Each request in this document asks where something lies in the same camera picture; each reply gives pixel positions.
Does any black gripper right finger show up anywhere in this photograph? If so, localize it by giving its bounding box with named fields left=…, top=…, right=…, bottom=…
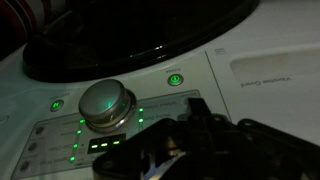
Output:
left=199, top=97, right=320, bottom=180

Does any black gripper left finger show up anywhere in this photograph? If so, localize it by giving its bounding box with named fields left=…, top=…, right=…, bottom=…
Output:
left=92, top=96, right=203, bottom=180

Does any round green power button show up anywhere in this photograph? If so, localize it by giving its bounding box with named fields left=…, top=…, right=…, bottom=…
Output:
left=167, top=73, right=185, bottom=87

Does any round green start button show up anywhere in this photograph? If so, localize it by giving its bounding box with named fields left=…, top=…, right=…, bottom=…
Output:
left=49, top=99, right=65, bottom=113

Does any small round grey button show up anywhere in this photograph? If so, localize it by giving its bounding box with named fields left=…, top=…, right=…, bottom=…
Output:
left=19, top=160, right=32, bottom=173
left=34, top=125, right=46, bottom=136
left=27, top=141, right=39, bottom=153

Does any green segment washer display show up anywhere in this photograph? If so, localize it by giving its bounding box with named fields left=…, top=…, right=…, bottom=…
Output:
left=87, top=133, right=127, bottom=155

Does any silver washer control knob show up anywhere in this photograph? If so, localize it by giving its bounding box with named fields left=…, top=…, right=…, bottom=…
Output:
left=78, top=78, right=137, bottom=134

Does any white detergent drawer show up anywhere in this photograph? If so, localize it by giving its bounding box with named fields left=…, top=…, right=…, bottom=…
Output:
left=205, top=43, right=320, bottom=146

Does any round dark washer door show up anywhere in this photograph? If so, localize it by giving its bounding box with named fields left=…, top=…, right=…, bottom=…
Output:
left=22, top=0, right=261, bottom=84

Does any white front-load washing machine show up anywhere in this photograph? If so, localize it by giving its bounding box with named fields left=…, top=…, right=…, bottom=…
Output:
left=0, top=0, right=320, bottom=180

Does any red white striped object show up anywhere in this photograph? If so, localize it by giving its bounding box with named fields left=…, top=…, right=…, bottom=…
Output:
left=0, top=0, right=54, bottom=62

